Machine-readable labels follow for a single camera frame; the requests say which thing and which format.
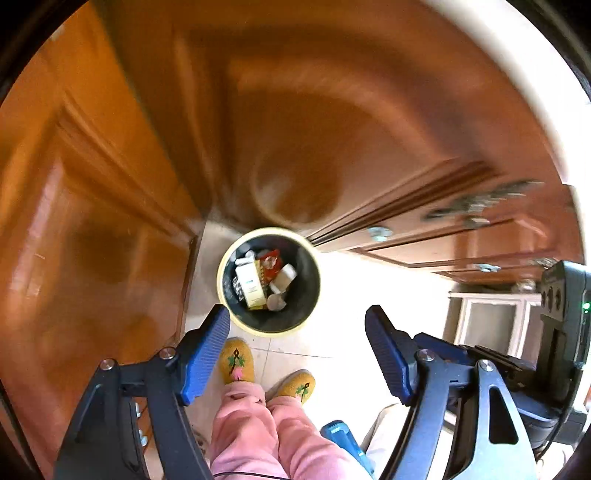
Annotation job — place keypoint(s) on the pale framed shelf unit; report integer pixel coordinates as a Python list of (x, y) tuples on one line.
[(489, 323)]

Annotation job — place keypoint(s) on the white carton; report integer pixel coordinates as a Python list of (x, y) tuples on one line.
[(251, 286)]

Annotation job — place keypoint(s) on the yellow embroidered slipper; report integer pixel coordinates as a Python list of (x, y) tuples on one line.
[(295, 385), (236, 360)]

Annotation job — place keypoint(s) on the pink pants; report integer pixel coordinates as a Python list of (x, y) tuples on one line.
[(258, 434)]

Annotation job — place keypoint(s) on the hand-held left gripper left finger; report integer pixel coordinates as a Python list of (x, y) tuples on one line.
[(205, 355)]

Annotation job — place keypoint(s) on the white cup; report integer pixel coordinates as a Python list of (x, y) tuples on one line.
[(285, 276)]

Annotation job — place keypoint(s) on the round cream-rimmed bin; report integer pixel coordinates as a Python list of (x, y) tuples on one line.
[(304, 295)]

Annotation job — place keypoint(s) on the wooden drawer cabinet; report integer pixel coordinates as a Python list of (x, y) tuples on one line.
[(438, 249)]

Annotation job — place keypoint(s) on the open wooden cabinet door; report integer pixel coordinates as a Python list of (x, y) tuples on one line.
[(92, 230)]

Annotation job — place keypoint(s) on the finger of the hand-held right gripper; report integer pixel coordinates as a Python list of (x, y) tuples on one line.
[(448, 345)]

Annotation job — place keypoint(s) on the blue plastic clip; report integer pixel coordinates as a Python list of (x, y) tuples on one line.
[(341, 438)]

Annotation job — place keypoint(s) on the red snack bag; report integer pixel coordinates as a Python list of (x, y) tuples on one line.
[(271, 263)]

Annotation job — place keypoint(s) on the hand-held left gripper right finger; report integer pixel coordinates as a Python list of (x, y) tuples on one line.
[(388, 355)]

